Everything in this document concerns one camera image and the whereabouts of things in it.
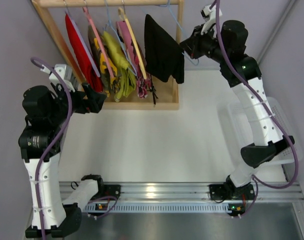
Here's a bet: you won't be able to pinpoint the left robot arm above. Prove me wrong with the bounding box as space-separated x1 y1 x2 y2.
18 83 106 239

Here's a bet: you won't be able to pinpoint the pink black patterned trousers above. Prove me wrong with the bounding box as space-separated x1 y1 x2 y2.
116 20 158 105

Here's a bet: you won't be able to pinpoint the pink hanger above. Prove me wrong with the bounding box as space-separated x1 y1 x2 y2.
82 0 115 77

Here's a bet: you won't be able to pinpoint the cream wooden hanger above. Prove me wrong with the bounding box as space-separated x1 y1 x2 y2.
118 0 147 80

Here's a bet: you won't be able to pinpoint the aluminium mounting rail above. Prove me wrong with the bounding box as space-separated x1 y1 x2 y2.
58 180 304 202

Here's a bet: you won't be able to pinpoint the white plastic basket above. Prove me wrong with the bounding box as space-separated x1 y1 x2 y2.
216 97 304 167

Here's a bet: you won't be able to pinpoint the wooden clothes rack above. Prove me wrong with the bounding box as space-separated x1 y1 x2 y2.
32 0 179 110

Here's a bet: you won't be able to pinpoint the white lavender hanger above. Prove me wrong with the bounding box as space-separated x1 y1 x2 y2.
62 0 101 78

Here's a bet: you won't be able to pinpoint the light blue wire hanger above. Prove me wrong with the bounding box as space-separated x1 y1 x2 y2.
140 0 200 67
103 0 137 77

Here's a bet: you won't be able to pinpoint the camouflage yellow green trousers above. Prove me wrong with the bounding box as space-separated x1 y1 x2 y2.
87 25 118 97

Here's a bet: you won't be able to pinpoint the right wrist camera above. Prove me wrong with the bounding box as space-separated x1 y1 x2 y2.
200 4 216 35

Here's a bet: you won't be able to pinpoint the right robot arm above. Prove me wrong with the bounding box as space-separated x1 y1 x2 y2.
180 20 299 201

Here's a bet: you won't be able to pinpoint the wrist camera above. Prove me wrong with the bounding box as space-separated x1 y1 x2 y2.
200 4 216 35
40 64 79 92

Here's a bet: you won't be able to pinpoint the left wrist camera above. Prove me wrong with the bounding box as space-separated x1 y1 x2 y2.
40 64 79 92

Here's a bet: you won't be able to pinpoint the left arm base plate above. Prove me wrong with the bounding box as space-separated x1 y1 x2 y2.
101 184 121 200

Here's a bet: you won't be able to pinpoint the red trousers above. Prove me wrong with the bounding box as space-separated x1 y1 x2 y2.
64 13 104 93

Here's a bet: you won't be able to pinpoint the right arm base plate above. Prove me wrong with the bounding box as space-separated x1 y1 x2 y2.
209 183 230 204

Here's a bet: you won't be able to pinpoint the lime green trousers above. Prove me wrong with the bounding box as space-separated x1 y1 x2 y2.
102 31 136 103

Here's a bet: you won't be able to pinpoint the slotted cable duct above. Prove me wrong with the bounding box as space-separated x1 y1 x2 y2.
83 202 242 214

